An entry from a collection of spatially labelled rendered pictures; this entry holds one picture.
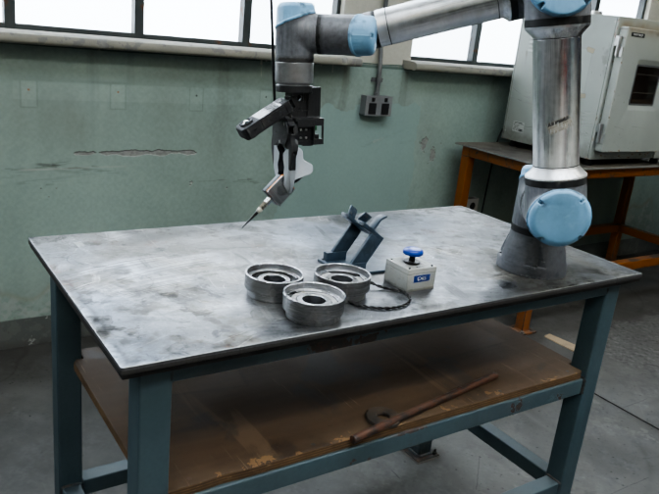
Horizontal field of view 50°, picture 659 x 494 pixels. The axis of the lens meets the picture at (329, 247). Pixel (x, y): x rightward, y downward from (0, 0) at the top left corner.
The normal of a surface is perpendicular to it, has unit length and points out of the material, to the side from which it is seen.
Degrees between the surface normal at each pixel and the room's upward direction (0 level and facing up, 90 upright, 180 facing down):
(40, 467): 0
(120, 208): 90
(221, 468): 0
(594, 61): 90
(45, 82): 90
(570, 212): 97
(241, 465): 0
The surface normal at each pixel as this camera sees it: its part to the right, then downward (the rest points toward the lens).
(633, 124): 0.55, 0.30
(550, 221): -0.13, 0.41
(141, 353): 0.10, -0.95
